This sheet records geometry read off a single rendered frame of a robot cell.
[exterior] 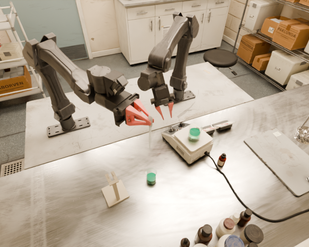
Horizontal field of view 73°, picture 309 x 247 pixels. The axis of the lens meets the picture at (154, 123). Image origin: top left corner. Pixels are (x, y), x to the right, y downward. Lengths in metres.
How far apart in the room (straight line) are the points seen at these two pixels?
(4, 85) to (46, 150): 1.87
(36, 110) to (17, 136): 1.36
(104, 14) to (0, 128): 2.08
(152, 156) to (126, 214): 0.26
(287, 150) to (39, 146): 1.10
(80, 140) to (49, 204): 0.30
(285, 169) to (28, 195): 1.00
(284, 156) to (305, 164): 0.08
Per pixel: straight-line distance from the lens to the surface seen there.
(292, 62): 2.97
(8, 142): 2.61
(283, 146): 1.09
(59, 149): 1.02
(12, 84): 2.83
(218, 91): 1.31
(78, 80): 0.71
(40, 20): 3.51
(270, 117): 1.23
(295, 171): 1.03
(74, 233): 0.81
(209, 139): 0.88
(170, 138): 0.91
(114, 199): 0.81
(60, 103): 0.96
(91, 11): 3.53
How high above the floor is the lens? 1.63
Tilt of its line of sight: 44 degrees down
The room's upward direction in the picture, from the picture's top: straight up
